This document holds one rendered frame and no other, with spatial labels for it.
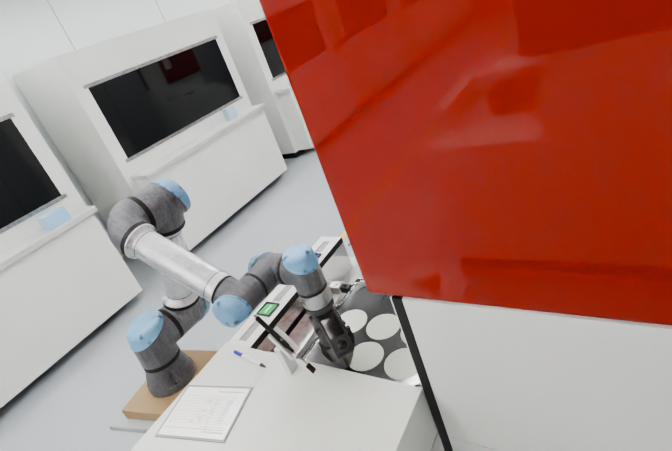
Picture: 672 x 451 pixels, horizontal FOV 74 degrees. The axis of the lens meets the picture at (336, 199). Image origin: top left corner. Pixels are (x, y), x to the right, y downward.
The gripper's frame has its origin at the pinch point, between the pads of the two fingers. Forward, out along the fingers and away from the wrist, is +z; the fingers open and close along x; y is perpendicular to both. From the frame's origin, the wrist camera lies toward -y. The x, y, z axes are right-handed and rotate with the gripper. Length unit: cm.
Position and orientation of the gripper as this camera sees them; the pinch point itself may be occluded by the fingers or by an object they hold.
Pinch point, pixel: (347, 364)
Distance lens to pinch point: 122.8
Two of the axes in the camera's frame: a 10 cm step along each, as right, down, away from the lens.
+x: -8.8, 4.3, -2.2
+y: -3.6, -2.8, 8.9
